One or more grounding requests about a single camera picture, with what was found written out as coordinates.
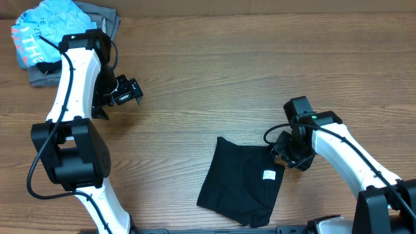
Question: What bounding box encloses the black t-shirt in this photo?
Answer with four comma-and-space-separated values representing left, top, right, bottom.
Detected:
197, 137, 285, 228

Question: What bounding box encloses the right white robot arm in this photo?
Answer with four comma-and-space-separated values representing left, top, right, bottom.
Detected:
272, 96, 415, 234

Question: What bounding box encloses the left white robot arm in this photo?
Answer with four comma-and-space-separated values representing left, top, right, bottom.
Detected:
26, 29, 144, 234

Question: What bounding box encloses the small black garment in pile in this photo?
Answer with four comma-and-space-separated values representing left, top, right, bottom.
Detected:
36, 60, 62, 74

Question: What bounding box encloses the folded grey garment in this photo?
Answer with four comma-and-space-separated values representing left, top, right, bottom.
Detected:
24, 1, 120, 86

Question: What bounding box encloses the light blue printed t-shirt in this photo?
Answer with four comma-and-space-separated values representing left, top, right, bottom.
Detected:
11, 0, 97, 69

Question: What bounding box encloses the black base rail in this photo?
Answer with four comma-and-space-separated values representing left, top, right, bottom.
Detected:
133, 225, 309, 234

